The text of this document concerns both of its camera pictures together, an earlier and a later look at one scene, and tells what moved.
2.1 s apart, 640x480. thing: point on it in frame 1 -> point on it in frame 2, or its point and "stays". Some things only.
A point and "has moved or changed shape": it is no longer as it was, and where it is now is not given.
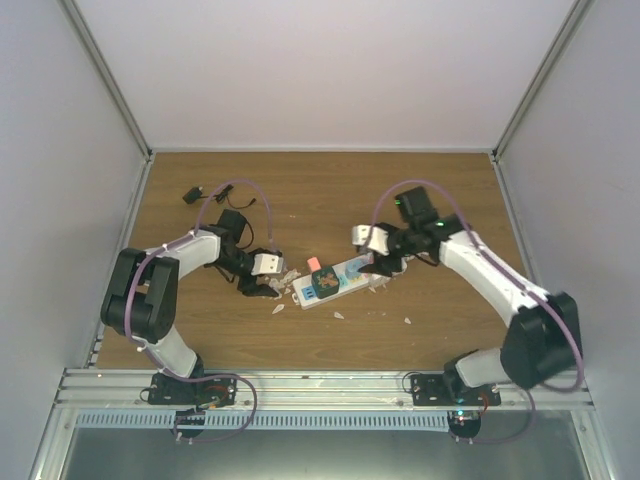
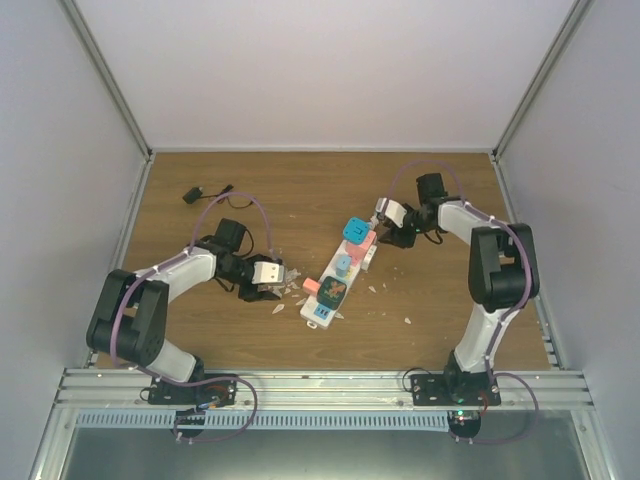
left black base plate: x=215 y=391 stays
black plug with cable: x=196 y=193 stays
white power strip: x=305 y=295 has moved or changed shape
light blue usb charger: x=351 y=267 -> x=342 y=265
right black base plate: x=431 y=390 stays
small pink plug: x=313 y=264 -> x=311 y=287
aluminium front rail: x=119 y=390 stays
